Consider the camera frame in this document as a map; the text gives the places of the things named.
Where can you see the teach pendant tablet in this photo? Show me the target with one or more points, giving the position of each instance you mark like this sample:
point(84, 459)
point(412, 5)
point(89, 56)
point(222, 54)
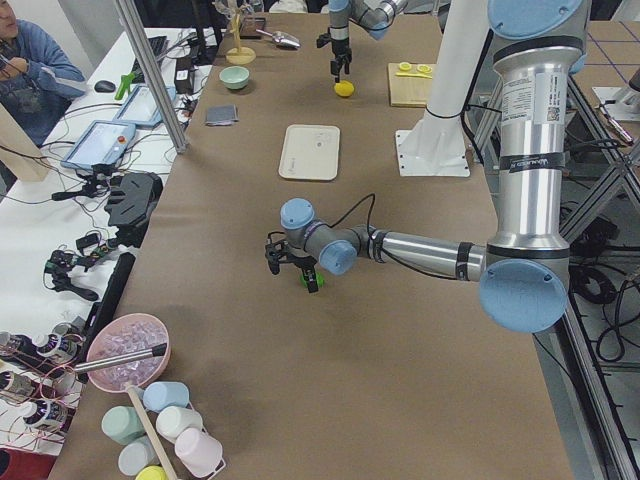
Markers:
point(140, 109)
point(102, 143)

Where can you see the yellow lemon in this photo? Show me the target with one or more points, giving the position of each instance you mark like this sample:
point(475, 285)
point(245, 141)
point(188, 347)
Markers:
point(344, 88)

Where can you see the white cup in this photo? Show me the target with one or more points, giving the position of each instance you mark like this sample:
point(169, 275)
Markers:
point(173, 420)

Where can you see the yellow cup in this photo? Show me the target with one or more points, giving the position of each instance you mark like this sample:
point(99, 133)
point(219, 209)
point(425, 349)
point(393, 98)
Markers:
point(153, 472)

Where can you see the pink bowl with ice cubes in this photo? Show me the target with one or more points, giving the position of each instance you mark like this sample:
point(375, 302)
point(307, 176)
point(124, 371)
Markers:
point(128, 334)

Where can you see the black device on desk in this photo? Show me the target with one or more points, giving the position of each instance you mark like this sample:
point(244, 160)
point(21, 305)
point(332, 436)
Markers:
point(133, 197)

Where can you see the grey cup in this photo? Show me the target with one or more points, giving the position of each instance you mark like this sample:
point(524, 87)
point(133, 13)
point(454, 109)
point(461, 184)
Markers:
point(136, 456)

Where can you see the person in blue sweater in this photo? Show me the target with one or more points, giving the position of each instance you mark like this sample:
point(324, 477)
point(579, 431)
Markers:
point(38, 81)

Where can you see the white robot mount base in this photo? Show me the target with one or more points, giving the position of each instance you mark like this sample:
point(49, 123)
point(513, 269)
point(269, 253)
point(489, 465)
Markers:
point(436, 146)

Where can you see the mint green cup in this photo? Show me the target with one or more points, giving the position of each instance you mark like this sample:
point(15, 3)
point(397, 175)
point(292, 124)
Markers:
point(122, 425)

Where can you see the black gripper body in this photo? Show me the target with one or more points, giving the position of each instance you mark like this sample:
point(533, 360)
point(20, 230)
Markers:
point(339, 49)
point(302, 261)

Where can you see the mint green bowl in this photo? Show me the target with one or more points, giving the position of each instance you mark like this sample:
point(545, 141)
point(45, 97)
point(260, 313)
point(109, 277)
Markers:
point(234, 77)

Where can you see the light blue cup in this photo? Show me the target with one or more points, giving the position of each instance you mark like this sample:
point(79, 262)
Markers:
point(161, 394)

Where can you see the yellow plastic knife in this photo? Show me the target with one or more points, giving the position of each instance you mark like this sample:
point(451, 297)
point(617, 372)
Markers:
point(413, 75)

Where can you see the pink cup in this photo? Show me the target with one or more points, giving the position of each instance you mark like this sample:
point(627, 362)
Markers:
point(200, 453)

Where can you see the white rabbit print tray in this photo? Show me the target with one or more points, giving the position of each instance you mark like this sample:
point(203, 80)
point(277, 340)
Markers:
point(310, 152)

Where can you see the aluminium frame post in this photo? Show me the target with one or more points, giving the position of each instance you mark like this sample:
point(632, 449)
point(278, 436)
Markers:
point(133, 27)

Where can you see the green lime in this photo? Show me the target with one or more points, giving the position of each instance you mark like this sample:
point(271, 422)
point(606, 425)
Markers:
point(310, 278)

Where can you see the wooden cup rack pole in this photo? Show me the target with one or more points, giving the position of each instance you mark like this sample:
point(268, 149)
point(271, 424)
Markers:
point(151, 432)

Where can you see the grey folded cloth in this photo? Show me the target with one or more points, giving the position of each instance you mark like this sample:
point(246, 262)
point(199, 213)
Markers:
point(222, 115)

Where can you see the green clamp tool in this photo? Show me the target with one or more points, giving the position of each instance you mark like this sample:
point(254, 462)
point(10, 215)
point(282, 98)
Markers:
point(124, 86)

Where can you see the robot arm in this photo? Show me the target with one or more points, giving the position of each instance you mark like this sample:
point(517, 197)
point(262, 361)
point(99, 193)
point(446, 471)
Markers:
point(523, 270)
point(342, 13)

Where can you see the wooden cup stand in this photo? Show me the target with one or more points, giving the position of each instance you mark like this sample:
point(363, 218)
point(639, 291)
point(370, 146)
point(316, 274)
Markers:
point(239, 54)

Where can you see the black computer mouse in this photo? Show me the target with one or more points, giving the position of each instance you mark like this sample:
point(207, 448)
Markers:
point(104, 86)

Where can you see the wooden cutting board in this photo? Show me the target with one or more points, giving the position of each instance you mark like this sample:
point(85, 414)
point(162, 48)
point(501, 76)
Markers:
point(408, 92)

